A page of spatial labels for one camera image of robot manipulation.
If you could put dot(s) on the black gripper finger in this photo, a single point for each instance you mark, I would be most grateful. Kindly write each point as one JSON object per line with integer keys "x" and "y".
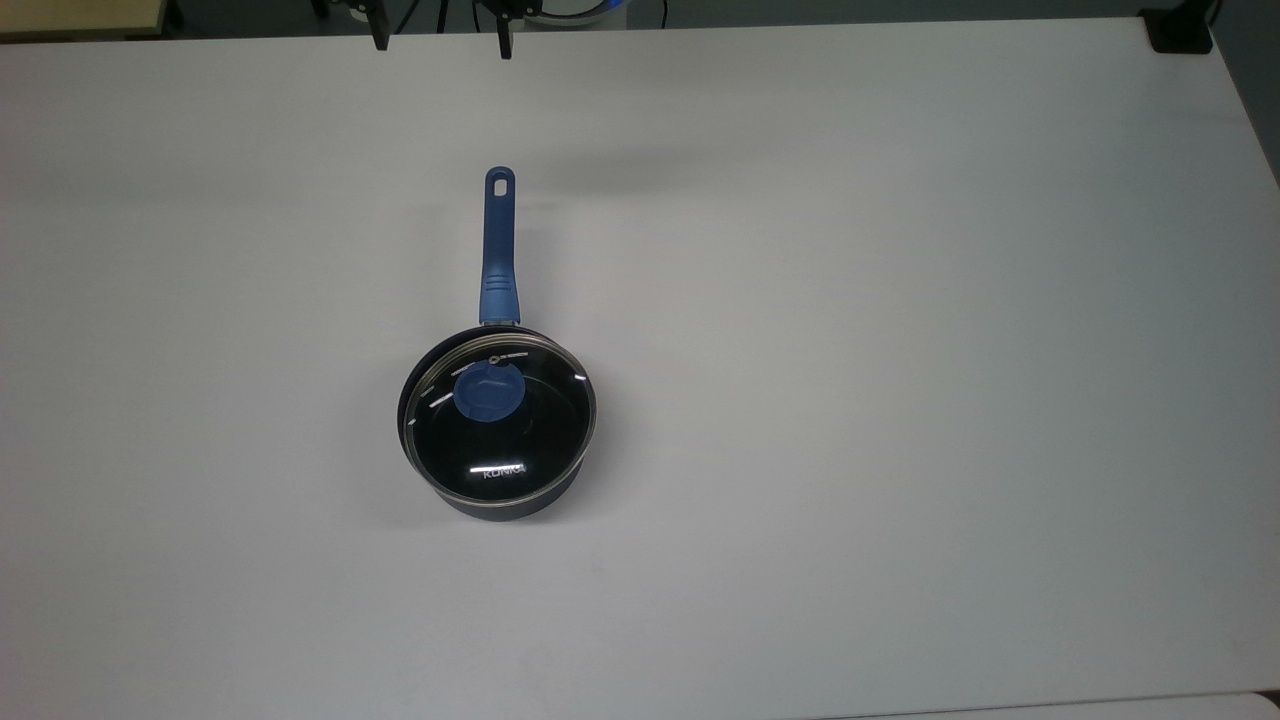
{"x": 505, "y": 35}
{"x": 380, "y": 30}

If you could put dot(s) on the glass lid with blue knob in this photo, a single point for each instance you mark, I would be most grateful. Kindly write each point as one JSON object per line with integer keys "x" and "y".
{"x": 510, "y": 440}

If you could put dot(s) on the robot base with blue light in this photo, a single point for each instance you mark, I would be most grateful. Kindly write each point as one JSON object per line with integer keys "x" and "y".
{"x": 575, "y": 10}

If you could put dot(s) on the light wooden table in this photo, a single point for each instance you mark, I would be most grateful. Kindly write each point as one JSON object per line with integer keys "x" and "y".
{"x": 80, "y": 15}

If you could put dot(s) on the black clamp block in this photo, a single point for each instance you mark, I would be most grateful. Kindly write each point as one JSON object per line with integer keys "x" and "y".
{"x": 1180, "y": 30}

